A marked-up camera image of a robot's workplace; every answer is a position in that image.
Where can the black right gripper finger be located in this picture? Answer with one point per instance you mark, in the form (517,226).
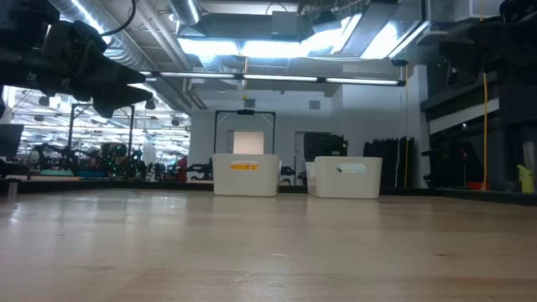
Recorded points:
(507,32)
(465,58)

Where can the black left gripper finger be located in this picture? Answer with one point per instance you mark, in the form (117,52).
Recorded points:
(117,100)
(111,73)

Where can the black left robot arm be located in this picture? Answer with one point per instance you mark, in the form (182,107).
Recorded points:
(17,63)

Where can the white plastic bin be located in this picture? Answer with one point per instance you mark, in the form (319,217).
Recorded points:
(245,184)
(348,186)

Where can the black shelf unit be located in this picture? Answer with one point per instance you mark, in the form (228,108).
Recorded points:
(461,115)

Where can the background robot arms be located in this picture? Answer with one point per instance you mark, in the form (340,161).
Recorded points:
(113,161)

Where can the red object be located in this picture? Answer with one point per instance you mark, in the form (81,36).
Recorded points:
(181,168)

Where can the dark monitor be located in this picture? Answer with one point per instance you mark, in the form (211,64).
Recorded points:
(10,140)

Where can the yellow-green spray bottle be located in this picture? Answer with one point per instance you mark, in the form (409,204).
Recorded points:
(526,178)

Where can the black folded panels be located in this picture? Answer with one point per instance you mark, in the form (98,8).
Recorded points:
(386,163)

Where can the white board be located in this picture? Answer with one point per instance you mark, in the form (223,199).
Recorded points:
(248,142)

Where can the long LED light bar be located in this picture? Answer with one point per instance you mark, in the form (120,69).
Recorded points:
(277,78)

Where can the black cabinet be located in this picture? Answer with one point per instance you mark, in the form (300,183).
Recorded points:
(323,144)

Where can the gray ceiling air unit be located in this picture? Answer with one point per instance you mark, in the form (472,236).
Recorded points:
(285,23)

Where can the black gantry frame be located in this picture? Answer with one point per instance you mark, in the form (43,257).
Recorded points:
(245,112)
(69,134)

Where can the black table edge rail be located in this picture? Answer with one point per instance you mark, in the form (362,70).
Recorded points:
(126,185)

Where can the small silver air duct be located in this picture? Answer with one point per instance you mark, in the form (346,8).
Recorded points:
(184,10)

